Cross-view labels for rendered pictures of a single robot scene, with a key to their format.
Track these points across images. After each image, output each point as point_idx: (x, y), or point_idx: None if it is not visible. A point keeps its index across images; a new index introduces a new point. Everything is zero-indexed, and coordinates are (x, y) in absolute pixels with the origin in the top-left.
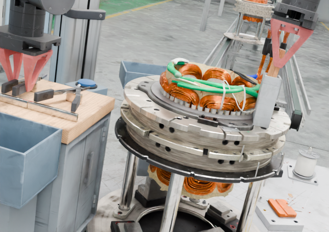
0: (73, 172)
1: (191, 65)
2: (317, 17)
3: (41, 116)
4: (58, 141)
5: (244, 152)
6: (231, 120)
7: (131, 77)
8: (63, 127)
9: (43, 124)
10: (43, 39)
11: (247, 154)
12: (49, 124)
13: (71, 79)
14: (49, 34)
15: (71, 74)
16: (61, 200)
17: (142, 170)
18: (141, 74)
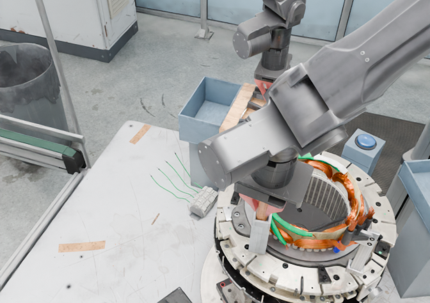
0: None
1: (345, 179)
2: (235, 183)
3: (237, 115)
4: (217, 130)
5: (227, 240)
6: (245, 215)
7: (405, 170)
8: (223, 126)
9: (224, 117)
10: (263, 71)
11: (222, 241)
12: (224, 119)
13: (423, 142)
14: (283, 72)
15: (425, 137)
16: None
17: (388, 261)
18: (411, 174)
